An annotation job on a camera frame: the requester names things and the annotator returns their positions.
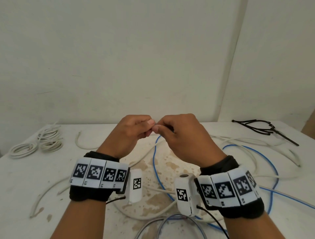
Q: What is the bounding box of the thick white cable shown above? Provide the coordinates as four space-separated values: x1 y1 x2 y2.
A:
9 142 39 159
37 122 61 142
39 140 64 153

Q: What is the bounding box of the blue cable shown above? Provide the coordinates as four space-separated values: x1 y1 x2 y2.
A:
222 144 280 215
152 134 229 232

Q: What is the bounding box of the black wristband with markers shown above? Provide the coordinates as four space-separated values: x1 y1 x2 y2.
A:
69 151 130 202
194 155 265 219

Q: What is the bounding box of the black left wristband with markers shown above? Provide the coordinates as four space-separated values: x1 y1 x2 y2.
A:
69 151 130 202

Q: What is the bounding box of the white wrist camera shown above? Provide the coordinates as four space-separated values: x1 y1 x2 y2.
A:
128 168 143 204
174 173 201 217

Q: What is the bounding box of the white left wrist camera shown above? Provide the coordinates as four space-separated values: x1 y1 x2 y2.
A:
128 168 143 204

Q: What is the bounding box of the person's left hand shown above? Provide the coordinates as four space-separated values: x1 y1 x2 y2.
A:
96 115 156 163

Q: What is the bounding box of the tangle of white cables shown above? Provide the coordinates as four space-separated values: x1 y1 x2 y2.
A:
29 132 302 221

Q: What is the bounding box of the person's right forearm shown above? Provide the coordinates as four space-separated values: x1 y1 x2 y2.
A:
224 215 286 239

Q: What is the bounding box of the black right camera wire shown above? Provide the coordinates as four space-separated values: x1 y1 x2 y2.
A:
197 206 231 239

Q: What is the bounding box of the person's right hand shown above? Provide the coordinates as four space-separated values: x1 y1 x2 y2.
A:
152 113 227 169

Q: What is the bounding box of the black left camera wire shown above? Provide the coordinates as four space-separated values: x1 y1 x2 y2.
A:
106 195 126 204

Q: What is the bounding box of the person's left forearm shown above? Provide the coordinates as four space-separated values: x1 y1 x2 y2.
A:
50 199 107 239

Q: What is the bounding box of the black right wristband with markers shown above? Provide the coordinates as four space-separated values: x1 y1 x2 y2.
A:
194 155 265 219

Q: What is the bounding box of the bundle of black cable ties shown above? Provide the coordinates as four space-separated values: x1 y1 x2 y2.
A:
232 119 300 146

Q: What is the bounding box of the black camera wire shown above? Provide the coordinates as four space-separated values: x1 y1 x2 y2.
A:
197 206 231 239
106 195 126 204

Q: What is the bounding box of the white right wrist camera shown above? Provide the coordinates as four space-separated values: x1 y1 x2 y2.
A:
174 173 201 217

